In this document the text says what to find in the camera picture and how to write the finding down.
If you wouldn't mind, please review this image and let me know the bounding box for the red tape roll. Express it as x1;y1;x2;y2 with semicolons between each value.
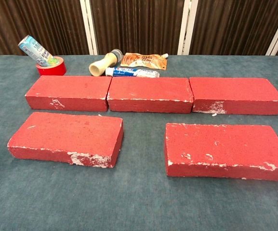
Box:
35;56;67;77

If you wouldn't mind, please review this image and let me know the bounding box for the blue felt table cover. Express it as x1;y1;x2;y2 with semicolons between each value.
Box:
0;54;278;231

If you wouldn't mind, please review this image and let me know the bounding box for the red foam brick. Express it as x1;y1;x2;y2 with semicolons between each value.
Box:
25;75;112;113
7;112;124;168
106;77;194;114
165;122;278;181
188;77;278;116

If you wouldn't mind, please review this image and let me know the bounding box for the blue white toothpaste tube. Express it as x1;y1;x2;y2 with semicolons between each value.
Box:
105;66;160;78

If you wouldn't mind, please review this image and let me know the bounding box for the blue white drink can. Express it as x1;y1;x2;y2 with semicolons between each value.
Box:
18;35;60;67

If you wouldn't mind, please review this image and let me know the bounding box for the cream plastic bottle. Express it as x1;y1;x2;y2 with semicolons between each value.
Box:
88;49;123;77

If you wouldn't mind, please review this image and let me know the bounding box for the orange spouted pouch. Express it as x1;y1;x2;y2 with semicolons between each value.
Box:
120;52;170;71

